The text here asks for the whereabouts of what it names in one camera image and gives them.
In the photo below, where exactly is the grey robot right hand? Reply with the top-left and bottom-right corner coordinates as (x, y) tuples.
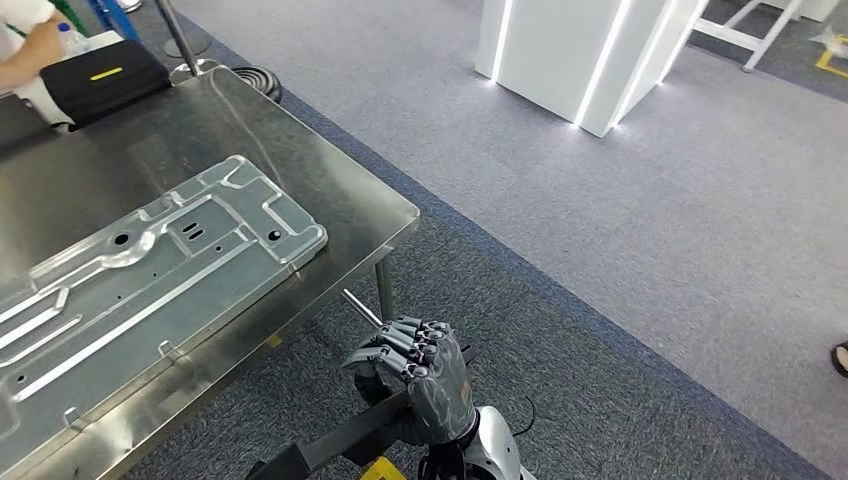
(342, 316), (477, 446)

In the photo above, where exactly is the black plastic plate part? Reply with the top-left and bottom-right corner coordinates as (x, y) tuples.
(245, 344), (480, 480)

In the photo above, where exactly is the stainless steel workbench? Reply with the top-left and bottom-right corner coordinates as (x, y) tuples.
(0, 65), (423, 480)

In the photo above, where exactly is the stamped sheet metal panel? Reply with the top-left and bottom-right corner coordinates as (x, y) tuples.
(0, 153), (330, 460)

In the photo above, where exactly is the white pillar with light strips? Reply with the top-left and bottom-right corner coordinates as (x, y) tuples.
(474, 0), (711, 140)

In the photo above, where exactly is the black ribbed round base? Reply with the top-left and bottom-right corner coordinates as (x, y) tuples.
(231, 64), (285, 105)

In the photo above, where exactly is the black case with yellow mark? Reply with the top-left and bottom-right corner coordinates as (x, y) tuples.
(38, 38), (174, 131)

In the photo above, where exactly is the clear plastic bottle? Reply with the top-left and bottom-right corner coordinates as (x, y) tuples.
(55, 22), (91, 58)

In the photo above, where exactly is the person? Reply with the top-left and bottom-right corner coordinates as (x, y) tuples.
(0, 0), (91, 128)

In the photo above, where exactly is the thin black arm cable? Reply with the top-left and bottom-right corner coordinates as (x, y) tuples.
(512, 395), (537, 439)

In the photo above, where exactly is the chrome stanchion post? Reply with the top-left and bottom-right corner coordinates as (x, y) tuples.
(154, 0), (224, 85)

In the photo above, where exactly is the white metal frame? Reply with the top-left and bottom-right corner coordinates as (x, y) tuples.
(687, 0), (807, 75)

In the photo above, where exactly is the blue frame leg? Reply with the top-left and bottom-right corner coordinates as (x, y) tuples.
(85, 0), (142, 43)

